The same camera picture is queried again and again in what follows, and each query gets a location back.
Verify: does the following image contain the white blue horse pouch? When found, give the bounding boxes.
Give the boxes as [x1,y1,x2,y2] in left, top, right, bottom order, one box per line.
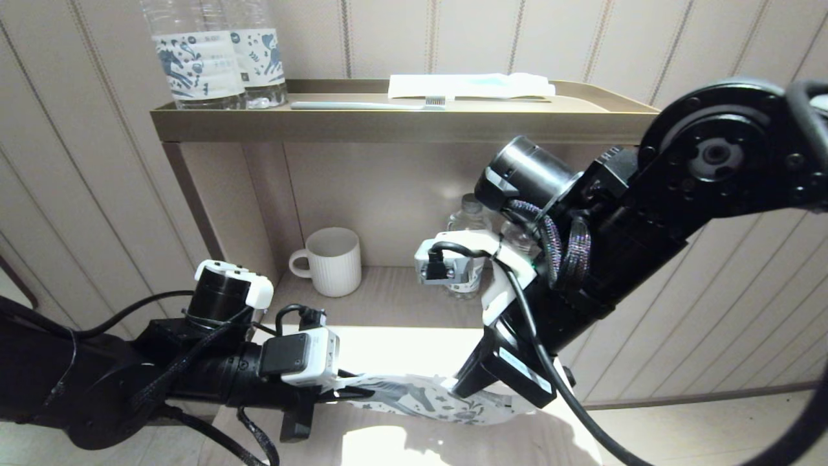
[336,372,538,426]

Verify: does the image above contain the white ribbed ceramic mug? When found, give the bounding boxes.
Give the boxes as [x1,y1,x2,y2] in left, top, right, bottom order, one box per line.
[289,227,362,298]

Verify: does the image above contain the small clear water bottle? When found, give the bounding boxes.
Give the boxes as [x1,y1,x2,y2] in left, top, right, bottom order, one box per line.
[499,220,539,258]
[445,194,492,300]

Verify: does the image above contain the beige wooden shelf unit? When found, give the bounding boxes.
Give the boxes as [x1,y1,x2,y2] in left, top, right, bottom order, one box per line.
[150,79,660,466]

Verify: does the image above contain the light blue toothbrush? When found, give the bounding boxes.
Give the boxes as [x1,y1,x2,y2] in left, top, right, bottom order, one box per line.
[290,96,446,111]

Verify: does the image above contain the toothbrush in white wrapper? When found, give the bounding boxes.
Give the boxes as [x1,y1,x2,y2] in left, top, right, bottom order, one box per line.
[388,72,556,100]

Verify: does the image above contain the large horse label water bottle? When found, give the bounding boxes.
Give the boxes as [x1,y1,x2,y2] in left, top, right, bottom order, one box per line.
[223,0,289,109]
[141,0,248,109]

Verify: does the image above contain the black left camera cable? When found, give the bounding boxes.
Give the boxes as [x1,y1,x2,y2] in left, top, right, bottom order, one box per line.
[275,303,327,337]

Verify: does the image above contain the braided right arm cable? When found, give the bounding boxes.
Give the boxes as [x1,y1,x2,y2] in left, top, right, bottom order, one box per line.
[508,199,591,289]

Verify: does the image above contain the braided arm cable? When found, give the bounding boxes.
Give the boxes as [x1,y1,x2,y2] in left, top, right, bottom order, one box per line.
[508,199,591,289]
[129,309,280,466]

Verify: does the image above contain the braided left arm cable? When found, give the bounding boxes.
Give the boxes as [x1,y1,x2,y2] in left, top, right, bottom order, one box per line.
[129,309,280,466]

